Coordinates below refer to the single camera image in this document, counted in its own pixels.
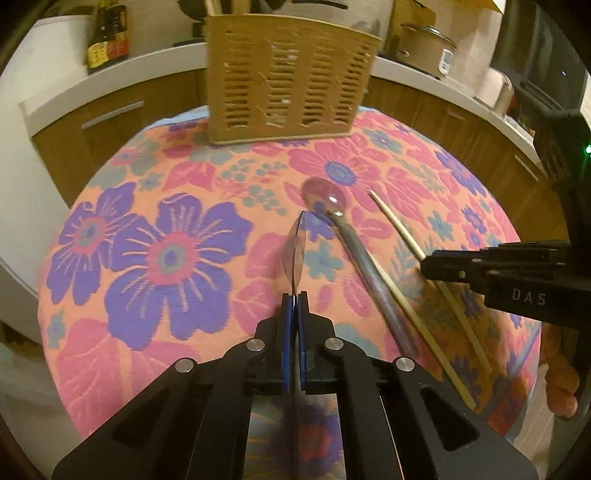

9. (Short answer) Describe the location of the clear plastic spoon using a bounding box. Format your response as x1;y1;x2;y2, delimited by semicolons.
280;211;305;479

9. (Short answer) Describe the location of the woven tan utensil basket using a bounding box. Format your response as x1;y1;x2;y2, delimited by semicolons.
206;14;381;145

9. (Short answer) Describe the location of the floral pink tablecloth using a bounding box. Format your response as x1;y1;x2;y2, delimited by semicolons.
39;109;541;479

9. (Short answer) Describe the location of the dark window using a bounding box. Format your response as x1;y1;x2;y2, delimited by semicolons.
491;0;588;111

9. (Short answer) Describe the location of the person right hand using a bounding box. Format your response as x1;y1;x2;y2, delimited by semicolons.
540;323;580;418

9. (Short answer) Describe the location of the purple plastic spoon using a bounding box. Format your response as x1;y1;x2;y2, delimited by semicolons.
301;177;419;358

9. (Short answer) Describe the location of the soy sauce bottle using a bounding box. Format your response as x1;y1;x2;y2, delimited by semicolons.
86;1;114;74

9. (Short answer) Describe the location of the black wok with lid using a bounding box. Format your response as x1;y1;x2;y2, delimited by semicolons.
177;0;349;22

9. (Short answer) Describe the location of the wooden cutting board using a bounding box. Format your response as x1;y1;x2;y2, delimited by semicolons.
383;0;437;59

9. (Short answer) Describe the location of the wooden chopstick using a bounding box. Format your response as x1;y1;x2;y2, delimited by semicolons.
369;190;493;374
369;254;476;410

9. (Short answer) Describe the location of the beige rice cooker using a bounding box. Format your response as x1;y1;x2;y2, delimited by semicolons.
394;23;457;80

